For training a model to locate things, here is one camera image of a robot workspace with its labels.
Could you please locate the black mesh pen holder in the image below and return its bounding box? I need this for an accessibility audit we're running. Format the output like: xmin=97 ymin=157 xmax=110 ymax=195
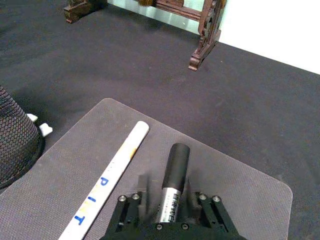
xmin=0 ymin=84 xmax=46 ymax=190

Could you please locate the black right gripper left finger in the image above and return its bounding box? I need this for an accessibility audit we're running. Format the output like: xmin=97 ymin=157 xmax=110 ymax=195
xmin=113 ymin=172 xmax=152 ymax=233

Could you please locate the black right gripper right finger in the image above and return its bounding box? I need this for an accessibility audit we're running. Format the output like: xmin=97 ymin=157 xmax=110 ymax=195
xmin=184 ymin=177 xmax=237 ymax=234

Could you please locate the white paint marker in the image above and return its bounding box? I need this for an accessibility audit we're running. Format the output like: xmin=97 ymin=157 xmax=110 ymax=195
xmin=57 ymin=120 xmax=150 ymax=240

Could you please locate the silver marker with black cap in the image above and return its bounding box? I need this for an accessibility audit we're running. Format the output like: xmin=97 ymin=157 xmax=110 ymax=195
xmin=153 ymin=142 xmax=191 ymax=225

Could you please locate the black table cloth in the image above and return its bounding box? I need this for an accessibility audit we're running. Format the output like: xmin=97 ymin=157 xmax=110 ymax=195
xmin=0 ymin=0 xmax=320 ymax=240

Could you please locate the dark carved wooden rack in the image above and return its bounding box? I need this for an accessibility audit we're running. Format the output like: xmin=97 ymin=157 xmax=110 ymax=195
xmin=63 ymin=0 xmax=227 ymax=72

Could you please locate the small white plastic piece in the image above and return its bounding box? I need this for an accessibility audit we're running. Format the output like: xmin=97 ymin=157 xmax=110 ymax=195
xmin=25 ymin=113 xmax=54 ymax=138

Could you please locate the grey rubber mat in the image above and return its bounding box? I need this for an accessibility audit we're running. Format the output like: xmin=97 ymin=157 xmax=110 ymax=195
xmin=0 ymin=97 xmax=294 ymax=240

